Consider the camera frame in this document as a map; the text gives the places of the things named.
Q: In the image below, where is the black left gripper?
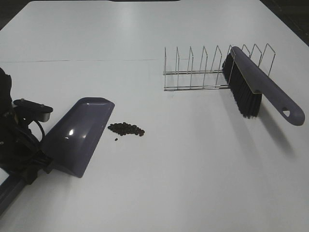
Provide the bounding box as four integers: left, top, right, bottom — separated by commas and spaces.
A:
0, 69, 55, 185

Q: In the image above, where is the purple plastic dustpan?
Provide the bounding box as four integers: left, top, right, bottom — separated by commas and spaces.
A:
0, 97, 115, 216

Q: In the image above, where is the pile of coffee beans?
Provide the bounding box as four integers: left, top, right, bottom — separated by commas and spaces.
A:
108, 122, 145, 136

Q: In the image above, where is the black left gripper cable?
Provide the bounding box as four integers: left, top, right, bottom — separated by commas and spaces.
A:
26, 119, 46, 145

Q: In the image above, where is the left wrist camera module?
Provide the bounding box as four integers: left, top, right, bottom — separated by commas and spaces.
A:
13, 99, 53, 122

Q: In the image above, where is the chrome wire dish rack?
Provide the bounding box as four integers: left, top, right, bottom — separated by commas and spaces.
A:
163, 43, 277, 91

